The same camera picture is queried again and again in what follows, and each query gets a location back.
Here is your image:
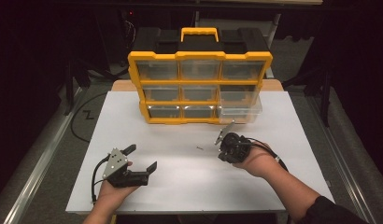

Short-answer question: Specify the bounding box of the hand-held gripper cable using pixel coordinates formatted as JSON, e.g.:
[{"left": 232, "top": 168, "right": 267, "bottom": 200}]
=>
[
  {"left": 91, "top": 155, "right": 111, "bottom": 204},
  {"left": 244, "top": 136, "right": 289, "bottom": 172}
]

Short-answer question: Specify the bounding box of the metal floor rail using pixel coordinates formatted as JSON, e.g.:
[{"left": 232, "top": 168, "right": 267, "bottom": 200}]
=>
[
  {"left": 0, "top": 87, "right": 85, "bottom": 224},
  {"left": 305, "top": 92, "right": 380, "bottom": 224}
]

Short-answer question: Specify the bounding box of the clear plastic drawer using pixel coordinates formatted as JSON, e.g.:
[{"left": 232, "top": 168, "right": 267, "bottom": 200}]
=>
[{"left": 216, "top": 96, "right": 263, "bottom": 125}]

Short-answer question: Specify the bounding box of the right hand-held gripper cable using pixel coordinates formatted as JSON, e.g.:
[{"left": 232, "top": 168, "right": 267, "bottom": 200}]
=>
[{"left": 244, "top": 136, "right": 289, "bottom": 172}]

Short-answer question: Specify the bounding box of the person's right hand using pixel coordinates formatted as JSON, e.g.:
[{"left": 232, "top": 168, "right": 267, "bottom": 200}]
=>
[{"left": 233, "top": 142, "right": 286, "bottom": 179}]

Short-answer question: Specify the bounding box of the yellow black organizer cabinet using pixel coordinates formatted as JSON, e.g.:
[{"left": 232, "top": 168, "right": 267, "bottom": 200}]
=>
[{"left": 127, "top": 26, "right": 274, "bottom": 125}]

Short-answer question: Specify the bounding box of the black floor cable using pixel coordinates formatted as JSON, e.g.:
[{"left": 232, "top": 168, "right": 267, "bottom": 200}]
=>
[{"left": 70, "top": 91, "right": 111, "bottom": 144}]

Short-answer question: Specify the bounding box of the left hand-held gripper cable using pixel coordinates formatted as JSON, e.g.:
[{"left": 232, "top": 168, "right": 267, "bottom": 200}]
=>
[{"left": 91, "top": 155, "right": 111, "bottom": 204}]

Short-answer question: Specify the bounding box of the grid of transparent drawers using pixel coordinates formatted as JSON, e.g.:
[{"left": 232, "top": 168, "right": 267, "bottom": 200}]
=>
[{"left": 135, "top": 59, "right": 266, "bottom": 119}]

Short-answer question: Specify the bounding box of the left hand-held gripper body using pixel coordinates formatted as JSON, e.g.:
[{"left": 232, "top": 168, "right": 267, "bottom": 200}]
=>
[{"left": 102, "top": 147, "right": 150, "bottom": 189}]

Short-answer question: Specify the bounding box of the black metal stand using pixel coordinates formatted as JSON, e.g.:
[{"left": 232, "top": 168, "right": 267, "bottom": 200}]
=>
[
  {"left": 281, "top": 62, "right": 333, "bottom": 128},
  {"left": 64, "top": 59, "right": 128, "bottom": 117}
]

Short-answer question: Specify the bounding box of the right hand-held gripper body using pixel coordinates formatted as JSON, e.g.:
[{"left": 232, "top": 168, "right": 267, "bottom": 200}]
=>
[{"left": 214, "top": 119, "right": 253, "bottom": 164}]

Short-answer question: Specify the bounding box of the person's left hand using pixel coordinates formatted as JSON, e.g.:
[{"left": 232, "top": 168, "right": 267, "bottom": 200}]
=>
[{"left": 97, "top": 160, "right": 141, "bottom": 203}]

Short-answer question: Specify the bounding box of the bundle of dark cables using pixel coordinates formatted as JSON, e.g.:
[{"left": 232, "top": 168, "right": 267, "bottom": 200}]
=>
[{"left": 122, "top": 18, "right": 137, "bottom": 50}]

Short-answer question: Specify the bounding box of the person's dark sleeve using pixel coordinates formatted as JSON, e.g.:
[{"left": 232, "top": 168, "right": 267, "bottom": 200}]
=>
[{"left": 296, "top": 195, "right": 368, "bottom": 224}]

